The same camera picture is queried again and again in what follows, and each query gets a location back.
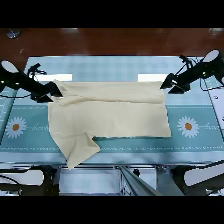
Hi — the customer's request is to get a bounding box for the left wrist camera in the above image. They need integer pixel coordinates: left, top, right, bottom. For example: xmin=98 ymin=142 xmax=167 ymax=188
xmin=27 ymin=62 xmax=48 ymax=80

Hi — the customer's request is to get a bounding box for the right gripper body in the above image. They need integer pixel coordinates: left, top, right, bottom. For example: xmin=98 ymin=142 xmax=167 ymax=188
xmin=173 ymin=71 xmax=196 ymax=94

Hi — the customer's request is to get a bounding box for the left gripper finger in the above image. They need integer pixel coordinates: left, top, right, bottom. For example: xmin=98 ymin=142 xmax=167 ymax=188
xmin=36 ymin=94 xmax=55 ymax=104
xmin=45 ymin=81 xmax=64 ymax=98

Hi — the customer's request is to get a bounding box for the cream T-shirt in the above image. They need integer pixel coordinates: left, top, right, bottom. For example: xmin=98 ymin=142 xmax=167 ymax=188
xmin=47 ymin=79 xmax=173 ymax=170

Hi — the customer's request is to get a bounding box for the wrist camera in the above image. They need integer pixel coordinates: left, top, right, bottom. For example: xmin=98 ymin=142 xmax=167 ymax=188
xmin=27 ymin=62 xmax=48 ymax=80
xmin=178 ymin=54 xmax=198 ymax=74

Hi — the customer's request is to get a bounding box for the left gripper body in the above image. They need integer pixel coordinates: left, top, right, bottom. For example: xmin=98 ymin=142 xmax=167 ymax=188
xmin=30 ymin=82 xmax=51 ymax=102

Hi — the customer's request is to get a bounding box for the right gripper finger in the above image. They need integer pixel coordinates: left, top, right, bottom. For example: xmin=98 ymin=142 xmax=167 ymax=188
xmin=168 ymin=85 xmax=187 ymax=95
xmin=159 ymin=72 xmax=178 ymax=90

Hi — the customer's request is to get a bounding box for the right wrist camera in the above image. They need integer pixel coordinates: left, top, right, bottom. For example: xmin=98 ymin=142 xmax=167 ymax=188
xmin=178 ymin=54 xmax=198 ymax=74

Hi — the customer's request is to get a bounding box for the silver frame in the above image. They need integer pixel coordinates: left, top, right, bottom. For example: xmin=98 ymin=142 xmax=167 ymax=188
xmin=0 ymin=161 xmax=224 ymax=197

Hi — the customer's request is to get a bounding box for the black cable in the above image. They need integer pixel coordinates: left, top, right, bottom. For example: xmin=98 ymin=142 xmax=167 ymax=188
xmin=199 ymin=75 xmax=216 ymax=92

